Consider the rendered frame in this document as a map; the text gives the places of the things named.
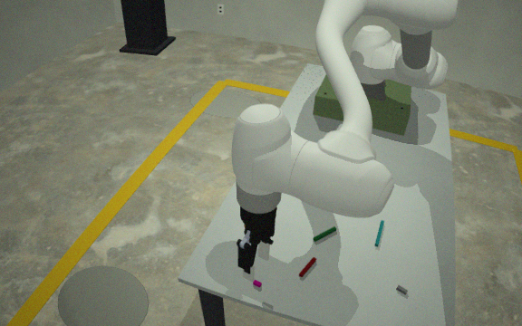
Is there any green rod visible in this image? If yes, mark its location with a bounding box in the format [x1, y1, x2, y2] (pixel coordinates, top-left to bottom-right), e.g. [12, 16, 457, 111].
[313, 226, 337, 242]

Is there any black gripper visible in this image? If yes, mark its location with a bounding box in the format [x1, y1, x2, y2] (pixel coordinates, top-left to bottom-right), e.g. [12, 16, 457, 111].
[237, 207, 277, 282]

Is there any short grey rod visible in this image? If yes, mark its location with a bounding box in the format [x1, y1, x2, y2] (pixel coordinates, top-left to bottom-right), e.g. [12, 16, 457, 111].
[396, 285, 408, 294]

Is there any red rod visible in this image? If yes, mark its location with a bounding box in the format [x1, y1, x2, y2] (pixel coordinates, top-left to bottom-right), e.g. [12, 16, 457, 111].
[299, 257, 316, 277]

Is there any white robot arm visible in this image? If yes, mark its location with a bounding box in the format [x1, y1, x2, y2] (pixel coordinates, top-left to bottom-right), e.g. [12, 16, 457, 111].
[232, 0, 460, 218]

